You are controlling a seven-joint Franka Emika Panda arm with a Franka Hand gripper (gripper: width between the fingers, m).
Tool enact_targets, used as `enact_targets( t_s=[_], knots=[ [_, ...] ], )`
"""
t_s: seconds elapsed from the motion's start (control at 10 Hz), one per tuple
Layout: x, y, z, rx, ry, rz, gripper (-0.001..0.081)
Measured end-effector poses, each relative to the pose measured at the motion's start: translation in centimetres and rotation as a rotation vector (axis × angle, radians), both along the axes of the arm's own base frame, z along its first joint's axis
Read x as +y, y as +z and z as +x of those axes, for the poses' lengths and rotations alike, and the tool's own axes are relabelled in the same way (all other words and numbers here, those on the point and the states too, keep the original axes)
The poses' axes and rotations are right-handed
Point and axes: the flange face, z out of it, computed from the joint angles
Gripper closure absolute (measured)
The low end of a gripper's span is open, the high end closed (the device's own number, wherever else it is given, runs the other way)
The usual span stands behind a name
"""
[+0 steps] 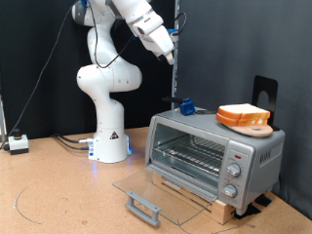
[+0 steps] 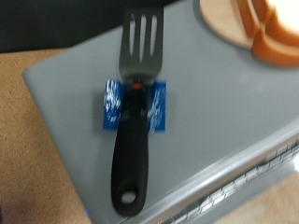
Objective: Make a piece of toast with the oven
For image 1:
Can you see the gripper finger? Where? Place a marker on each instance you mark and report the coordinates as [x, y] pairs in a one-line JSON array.
[[161, 58], [169, 58]]

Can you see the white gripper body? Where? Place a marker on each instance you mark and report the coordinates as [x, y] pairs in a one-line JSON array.
[[159, 42]]

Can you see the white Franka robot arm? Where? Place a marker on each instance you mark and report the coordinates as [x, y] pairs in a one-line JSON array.
[[107, 130]]

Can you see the silver oven knob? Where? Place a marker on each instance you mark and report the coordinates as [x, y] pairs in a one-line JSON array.
[[234, 170], [229, 190]]

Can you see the silver toaster oven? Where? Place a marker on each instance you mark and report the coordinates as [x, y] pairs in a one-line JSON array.
[[266, 152]]

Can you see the dark grey backdrop curtain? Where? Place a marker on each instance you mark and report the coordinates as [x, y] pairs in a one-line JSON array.
[[227, 39]]

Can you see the black metal bookend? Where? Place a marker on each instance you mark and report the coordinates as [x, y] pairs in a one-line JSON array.
[[260, 84]]

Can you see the round wooden board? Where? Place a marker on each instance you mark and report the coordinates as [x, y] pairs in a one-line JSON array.
[[256, 131]]

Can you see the black backdrop curtain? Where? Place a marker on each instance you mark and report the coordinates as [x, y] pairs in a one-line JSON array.
[[26, 32]]

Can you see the slatted wooden crate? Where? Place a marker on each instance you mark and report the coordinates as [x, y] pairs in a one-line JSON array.
[[222, 211]]

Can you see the emergency stop button box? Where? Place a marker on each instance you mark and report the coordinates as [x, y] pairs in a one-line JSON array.
[[18, 143]]

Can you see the black foam pad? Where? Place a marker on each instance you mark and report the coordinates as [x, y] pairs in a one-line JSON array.
[[263, 200], [247, 211]]

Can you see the wrist camera with blue bracket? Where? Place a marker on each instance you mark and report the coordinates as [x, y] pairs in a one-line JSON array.
[[174, 32]]

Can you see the metal frame post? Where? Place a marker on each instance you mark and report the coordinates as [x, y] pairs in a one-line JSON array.
[[2, 120]]

